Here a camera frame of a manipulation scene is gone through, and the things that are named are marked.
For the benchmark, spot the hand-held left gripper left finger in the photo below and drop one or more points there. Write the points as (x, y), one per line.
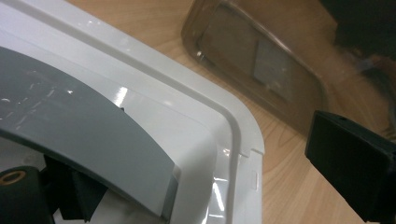
(21, 199)

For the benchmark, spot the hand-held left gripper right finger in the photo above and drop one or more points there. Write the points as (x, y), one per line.
(351, 168)

